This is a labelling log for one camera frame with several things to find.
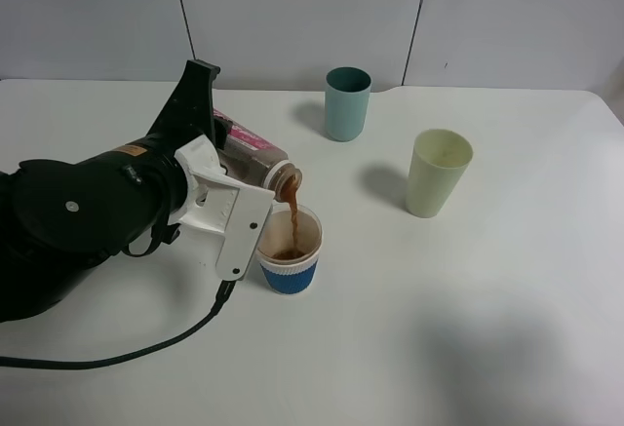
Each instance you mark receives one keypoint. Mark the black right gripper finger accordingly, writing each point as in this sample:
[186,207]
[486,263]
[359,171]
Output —
[190,107]

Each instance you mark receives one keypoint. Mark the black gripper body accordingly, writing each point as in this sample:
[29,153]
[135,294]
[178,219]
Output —
[156,177]

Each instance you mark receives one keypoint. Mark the clear plastic drink bottle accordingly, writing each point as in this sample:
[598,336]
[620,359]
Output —
[257,162]

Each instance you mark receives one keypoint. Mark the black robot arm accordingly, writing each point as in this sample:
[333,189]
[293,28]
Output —
[59,221]

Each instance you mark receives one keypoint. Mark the teal plastic cup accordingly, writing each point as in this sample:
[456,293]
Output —
[347,95]

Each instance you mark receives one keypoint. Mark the clear cup with blue sleeve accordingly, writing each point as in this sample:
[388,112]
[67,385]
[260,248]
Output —
[289,268]

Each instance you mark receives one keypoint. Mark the pale green plastic cup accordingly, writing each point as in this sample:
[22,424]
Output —
[439,160]

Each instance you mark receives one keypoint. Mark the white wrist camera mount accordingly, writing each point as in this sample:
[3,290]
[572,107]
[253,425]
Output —
[223,206]

